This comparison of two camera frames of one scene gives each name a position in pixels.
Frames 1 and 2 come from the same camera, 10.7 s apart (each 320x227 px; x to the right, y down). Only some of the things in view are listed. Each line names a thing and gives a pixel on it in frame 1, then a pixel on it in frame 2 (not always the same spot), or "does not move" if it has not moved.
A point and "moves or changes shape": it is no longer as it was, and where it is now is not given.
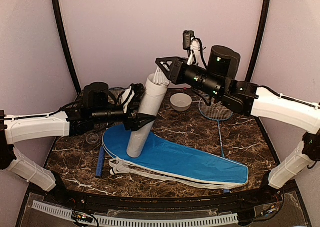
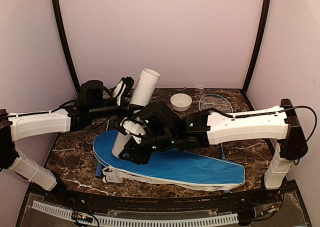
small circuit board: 81,217 does not move
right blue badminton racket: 217,112 does not move
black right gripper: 175,73 → 138,157
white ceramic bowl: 181,102 does not move
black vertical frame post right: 261,33 does not move
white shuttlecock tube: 153,96 moves or changes shape
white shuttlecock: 122,168 → 116,177
